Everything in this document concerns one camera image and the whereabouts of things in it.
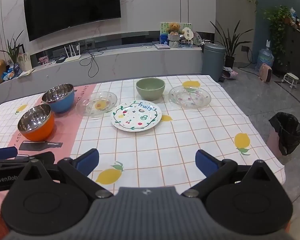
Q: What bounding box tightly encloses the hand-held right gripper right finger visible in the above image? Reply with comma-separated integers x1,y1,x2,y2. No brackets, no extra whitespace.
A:
181,149,278,198

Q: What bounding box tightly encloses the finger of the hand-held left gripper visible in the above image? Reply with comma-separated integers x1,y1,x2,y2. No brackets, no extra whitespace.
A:
0,146,18,160
16,151,56,167

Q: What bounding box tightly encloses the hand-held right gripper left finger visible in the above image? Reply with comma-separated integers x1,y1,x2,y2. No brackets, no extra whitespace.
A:
14,148,114,200

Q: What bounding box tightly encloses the orange steel-lined bowl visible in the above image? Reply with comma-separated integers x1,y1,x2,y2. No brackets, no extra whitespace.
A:
17,104,55,142

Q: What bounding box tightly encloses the blue steel-lined bowl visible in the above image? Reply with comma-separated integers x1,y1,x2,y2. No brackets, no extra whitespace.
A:
42,84,75,114

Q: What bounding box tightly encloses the clear glass flower-print plate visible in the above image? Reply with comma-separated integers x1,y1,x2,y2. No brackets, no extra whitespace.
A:
75,91,118,117
168,85,212,109

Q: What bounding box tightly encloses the white fruit-painted plate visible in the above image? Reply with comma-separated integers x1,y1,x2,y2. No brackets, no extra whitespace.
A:
110,101,162,132

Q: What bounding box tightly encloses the green ceramic bowl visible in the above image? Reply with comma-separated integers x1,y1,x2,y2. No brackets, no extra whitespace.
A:
136,78,165,101

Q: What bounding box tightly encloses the checked lemon-print tablecloth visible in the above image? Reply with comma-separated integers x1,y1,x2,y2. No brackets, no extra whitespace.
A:
0,74,286,234

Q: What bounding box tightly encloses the pink waste bin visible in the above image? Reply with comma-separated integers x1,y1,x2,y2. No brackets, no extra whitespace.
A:
267,127,284,157

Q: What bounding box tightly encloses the blue snack packet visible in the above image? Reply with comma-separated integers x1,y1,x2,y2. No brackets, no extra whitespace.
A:
2,66,22,80

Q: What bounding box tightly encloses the pale paper booklet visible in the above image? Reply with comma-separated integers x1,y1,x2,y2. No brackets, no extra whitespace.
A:
17,69,35,78

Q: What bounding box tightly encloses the plant in blue vase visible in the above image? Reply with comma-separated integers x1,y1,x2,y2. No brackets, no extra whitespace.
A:
0,30,24,74

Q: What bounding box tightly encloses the white printed box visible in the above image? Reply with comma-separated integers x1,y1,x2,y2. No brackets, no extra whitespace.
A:
18,52,33,72

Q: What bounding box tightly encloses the grey lidded trash can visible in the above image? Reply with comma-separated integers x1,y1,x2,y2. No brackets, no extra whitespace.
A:
202,42,226,82

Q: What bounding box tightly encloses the long-leaf potted plant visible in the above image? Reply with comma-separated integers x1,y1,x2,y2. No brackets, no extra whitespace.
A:
210,20,254,69

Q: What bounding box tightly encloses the white router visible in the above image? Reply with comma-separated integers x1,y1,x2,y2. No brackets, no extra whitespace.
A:
64,44,82,63

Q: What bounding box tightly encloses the pink space heater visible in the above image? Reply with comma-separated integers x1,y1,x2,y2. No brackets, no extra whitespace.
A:
259,64,273,82

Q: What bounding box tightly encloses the grey marble television console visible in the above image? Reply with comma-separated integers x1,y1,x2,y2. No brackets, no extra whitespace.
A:
0,45,204,105

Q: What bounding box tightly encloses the blue water jug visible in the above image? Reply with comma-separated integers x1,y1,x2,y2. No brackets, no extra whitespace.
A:
258,39,275,68

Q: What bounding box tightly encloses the small white stool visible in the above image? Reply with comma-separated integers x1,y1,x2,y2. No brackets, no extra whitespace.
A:
281,72,300,88

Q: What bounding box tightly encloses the patterned round fan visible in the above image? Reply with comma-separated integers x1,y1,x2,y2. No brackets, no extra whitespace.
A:
192,31,203,46

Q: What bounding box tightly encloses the teddy bear in pot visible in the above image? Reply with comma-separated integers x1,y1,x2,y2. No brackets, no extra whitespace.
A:
168,34,182,48

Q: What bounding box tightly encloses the white round hand fan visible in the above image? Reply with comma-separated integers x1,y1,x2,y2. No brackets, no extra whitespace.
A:
182,27,193,47

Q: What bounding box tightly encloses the brown teddy bear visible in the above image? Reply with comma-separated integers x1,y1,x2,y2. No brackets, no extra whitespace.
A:
167,22,183,35

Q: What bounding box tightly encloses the green painted picture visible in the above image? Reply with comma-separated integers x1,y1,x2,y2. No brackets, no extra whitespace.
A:
160,22,192,46

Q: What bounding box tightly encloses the dark tall cabinet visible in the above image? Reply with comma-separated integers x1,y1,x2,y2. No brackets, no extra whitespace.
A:
275,22,300,80

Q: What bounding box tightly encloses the green ivy plant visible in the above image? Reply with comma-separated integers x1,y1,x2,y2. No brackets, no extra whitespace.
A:
262,5,294,63

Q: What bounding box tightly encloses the black cable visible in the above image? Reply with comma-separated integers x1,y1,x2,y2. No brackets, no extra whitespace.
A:
79,46,103,78

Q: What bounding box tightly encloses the black wall television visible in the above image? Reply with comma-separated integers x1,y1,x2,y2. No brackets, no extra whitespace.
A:
23,0,122,42

